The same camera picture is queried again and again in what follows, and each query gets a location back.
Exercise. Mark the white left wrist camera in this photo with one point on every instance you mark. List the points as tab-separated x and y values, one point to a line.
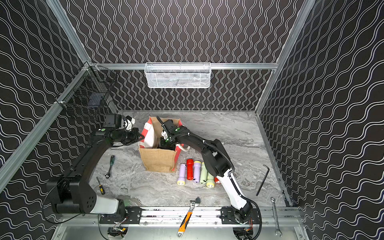
128	122

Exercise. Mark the light green flashlight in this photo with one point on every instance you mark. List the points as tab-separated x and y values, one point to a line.
204	174
210	181

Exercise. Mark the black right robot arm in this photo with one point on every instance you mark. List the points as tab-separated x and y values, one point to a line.
218	164

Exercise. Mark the black hex key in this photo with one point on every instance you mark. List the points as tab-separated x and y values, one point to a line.
264	179

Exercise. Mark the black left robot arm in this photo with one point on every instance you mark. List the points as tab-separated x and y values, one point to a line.
71	193

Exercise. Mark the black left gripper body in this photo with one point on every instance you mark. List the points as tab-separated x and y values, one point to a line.
133	136

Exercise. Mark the jute tote bag red trim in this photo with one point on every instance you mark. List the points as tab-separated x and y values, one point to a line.
155	158

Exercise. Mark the lavender flashlight yellow head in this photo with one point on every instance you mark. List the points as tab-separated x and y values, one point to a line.
182	175

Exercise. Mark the orange handled adjustable wrench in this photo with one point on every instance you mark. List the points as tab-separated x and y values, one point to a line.
183	226

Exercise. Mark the black wire mesh basket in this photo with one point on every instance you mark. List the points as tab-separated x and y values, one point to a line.
89	96

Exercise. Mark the yellow black small screwdriver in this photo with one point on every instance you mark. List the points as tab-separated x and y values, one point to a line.
101	188

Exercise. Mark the white wire mesh basket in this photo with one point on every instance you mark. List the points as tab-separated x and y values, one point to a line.
178	75

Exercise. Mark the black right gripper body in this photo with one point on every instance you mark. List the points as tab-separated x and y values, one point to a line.
165	141

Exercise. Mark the lavender flashlight middle front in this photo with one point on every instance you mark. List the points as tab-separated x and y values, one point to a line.
197	171

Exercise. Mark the red flashlight front row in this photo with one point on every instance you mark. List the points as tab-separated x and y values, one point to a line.
190	169

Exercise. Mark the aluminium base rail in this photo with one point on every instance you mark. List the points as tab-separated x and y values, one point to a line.
173	216

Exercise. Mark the silver combination wrench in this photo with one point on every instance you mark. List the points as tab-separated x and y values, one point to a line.
278	232

